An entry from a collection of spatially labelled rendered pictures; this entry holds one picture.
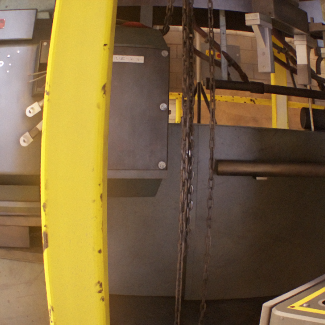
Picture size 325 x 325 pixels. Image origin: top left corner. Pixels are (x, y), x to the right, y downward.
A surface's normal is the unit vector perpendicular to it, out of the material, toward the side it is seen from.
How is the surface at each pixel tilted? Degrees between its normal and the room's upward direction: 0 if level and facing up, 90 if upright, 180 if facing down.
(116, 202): 90
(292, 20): 90
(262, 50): 90
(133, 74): 90
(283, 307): 0
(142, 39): 45
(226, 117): 74
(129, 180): 135
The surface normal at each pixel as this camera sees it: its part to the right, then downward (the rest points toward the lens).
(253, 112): -0.04, -0.22
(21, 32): 0.34, 0.06
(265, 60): -0.73, 0.02
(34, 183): 0.22, 0.75
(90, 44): 0.01, 0.05
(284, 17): 0.68, 0.06
